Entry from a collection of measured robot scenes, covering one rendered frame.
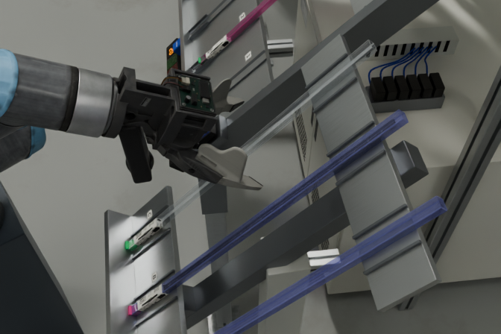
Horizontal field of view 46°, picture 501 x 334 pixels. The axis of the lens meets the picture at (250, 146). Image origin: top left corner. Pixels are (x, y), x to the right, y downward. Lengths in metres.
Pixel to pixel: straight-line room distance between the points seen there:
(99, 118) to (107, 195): 1.27
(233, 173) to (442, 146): 0.63
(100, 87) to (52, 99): 0.05
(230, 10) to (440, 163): 0.52
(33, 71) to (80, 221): 1.26
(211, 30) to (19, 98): 0.64
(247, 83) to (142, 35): 1.41
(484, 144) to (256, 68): 0.43
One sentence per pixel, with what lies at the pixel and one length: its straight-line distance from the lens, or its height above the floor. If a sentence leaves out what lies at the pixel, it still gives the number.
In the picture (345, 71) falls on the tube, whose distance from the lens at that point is 0.72.
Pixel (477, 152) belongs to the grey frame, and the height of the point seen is 0.71.
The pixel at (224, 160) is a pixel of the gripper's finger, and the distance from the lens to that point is 0.72.
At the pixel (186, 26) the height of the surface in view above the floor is 0.73.
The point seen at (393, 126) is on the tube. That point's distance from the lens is 0.64.
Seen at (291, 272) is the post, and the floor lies 0.84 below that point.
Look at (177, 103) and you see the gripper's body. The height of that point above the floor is 1.07.
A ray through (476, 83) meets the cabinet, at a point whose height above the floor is 0.62.
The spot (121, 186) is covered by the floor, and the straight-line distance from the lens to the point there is 1.94.
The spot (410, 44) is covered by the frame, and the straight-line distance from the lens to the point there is 1.40.
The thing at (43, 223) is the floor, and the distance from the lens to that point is 1.93.
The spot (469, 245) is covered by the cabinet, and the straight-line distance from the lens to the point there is 1.58.
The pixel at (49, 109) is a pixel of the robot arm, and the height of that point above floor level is 1.10.
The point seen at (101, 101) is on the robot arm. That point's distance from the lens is 0.67.
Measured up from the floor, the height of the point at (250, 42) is 0.84.
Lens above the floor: 1.57
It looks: 52 degrees down
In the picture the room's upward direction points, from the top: straight up
